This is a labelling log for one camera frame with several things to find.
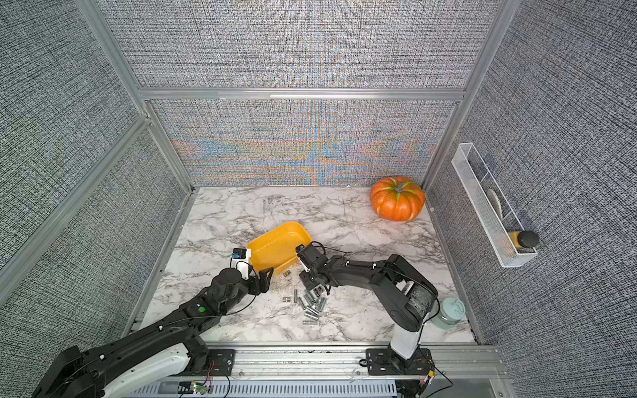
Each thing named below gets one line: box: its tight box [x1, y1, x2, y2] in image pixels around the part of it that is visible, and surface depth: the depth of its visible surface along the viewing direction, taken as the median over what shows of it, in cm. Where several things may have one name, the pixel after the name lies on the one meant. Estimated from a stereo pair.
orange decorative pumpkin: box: [369, 175, 426, 223], surface depth 103 cm
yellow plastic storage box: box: [246, 222, 312, 276], surface depth 103 cm
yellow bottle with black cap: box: [508, 230, 540, 248], surface depth 63 cm
